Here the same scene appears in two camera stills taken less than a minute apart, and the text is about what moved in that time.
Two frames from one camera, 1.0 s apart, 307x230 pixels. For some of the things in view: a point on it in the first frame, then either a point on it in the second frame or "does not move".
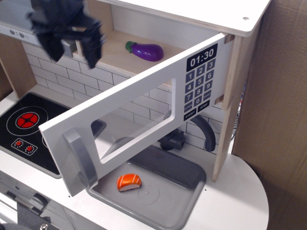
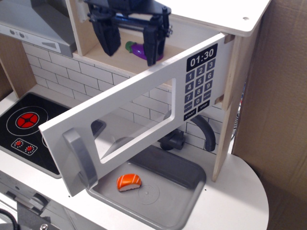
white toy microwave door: [94, 140] does not move
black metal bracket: [29, 218] does not move
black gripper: [51, 19] to [134, 13]
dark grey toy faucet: [176, 139] does not move
